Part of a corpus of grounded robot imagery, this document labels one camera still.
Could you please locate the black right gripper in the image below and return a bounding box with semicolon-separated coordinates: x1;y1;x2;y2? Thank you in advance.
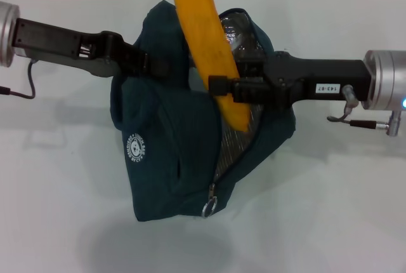
207;50;372;110

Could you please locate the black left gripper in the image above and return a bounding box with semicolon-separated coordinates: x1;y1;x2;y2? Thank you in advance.
12;18;172;79

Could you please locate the dark teal insulated lunch bag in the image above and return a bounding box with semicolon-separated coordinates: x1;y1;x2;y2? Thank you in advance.
109;0;298;223

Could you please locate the yellow banana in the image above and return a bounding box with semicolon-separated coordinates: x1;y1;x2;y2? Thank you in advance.
171;0;251;133

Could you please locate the metal zipper pull ring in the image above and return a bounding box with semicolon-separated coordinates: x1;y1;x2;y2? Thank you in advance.
201;182;219;220

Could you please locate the left arm connector cable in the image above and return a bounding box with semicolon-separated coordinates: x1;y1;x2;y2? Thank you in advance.
0;58;37;100

